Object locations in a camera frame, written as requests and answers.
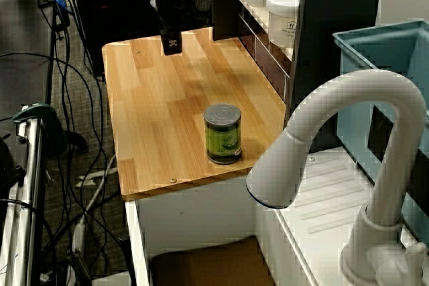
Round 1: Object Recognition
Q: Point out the green clamp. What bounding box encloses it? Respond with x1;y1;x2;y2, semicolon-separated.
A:
12;102;69;157

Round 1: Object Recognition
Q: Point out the black cable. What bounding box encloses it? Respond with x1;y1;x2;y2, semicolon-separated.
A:
0;52;107;200
50;0;101;180

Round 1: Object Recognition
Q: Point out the black computer case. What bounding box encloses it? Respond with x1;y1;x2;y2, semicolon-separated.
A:
71;0;165;78

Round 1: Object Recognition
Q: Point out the metal frame rail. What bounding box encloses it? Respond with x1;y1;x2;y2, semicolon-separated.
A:
0;106;46;286

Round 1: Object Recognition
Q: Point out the light grey toy faucet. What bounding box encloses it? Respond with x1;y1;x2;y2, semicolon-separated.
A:
245;68;429;286

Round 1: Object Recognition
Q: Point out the white power strip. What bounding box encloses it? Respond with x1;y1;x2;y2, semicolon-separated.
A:
70;214;88;269

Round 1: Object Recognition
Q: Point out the plastic jar with house logo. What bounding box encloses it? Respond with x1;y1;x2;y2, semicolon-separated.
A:
265;0;302;48

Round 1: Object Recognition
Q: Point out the white toy sink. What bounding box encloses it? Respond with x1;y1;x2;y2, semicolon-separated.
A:
124;147;424;286

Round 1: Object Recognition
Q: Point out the dark shelf end post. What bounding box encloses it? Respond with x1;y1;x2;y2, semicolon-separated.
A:
212;0;241;42

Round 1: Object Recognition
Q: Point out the white shelf board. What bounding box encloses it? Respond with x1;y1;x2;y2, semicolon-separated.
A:
213;0;296;63

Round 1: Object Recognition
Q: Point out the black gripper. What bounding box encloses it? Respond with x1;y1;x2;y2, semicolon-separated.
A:
154;0;184;56

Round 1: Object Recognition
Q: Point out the white cable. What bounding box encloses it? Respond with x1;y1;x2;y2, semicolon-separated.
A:
77;153;117;222

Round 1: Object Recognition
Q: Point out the dark upright kitchen panel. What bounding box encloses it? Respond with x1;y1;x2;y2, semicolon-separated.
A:
288;0;385;123

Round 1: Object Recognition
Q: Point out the green can with grey lid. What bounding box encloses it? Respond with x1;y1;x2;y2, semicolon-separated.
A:
203;102;243;165

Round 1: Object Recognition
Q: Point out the dark tile backsplash panel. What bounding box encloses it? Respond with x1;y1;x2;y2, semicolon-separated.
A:
238;13;291;103

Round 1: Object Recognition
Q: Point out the teal toy cabinet box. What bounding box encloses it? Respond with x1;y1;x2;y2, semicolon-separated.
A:
332;19;429;237

